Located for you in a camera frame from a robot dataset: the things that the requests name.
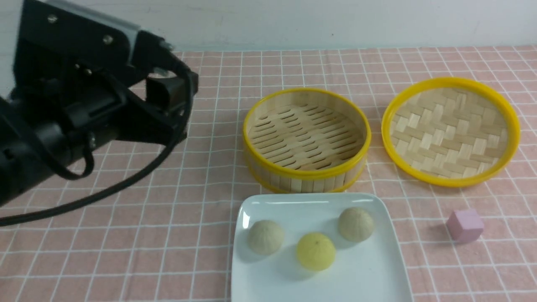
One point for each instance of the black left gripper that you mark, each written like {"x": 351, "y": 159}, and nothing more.
{"x": 70, "y": 121}

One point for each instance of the pink cube block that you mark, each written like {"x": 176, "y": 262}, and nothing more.
{"x": 465, "y": 226}

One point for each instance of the beige steamed bun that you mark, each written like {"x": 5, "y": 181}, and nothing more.
{"x": 355, "y": 224}
{"x": 265, "y": 237}

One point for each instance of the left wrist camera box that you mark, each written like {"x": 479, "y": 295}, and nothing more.
{"x": 53, "y": 29}

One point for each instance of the yellow-rimmed bamboo steamer basket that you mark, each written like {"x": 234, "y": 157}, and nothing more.
{"x": 306, "y": 140}

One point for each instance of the white square plate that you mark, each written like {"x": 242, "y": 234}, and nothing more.
{"x": 369, "y": 271}

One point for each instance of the yellow-rimmed woven steamer lid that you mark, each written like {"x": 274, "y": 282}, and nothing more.
{"x": 450, "y": 131}

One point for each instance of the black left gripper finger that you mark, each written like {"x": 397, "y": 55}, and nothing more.
{"x": 169, "y": 96}

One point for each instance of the pink checkered tablecloth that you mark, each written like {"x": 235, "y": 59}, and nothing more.
{"x": 169, "y": 238}

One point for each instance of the yellow steamed bun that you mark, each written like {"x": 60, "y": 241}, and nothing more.
{"x": 315, "y": 251}

